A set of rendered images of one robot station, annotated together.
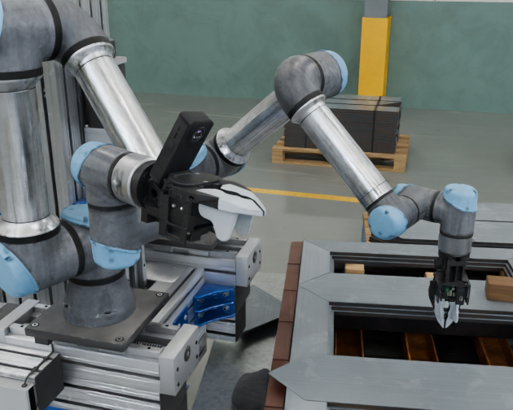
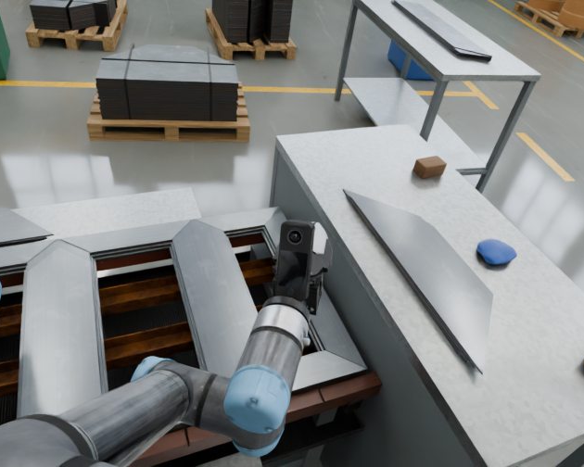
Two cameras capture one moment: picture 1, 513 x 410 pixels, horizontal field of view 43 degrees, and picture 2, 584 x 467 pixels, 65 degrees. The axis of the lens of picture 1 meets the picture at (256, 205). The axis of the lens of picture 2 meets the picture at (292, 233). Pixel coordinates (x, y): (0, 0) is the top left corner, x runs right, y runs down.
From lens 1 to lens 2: 1.23 m
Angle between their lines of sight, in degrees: 99
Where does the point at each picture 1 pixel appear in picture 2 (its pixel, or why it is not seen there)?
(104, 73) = (102, 420)
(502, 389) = (59, 299)
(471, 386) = (58, 317)
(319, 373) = not seen: hidden behind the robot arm
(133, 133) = (158, 396)
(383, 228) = not seen: outside the picture
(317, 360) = not seen: hidden behind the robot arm
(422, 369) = (38, 350)
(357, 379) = (62, 395)
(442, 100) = not seen: outside the picture
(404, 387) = (69, 359)
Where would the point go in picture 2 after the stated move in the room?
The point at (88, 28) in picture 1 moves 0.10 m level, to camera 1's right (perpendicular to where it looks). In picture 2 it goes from (40, 430) to (26, 322)
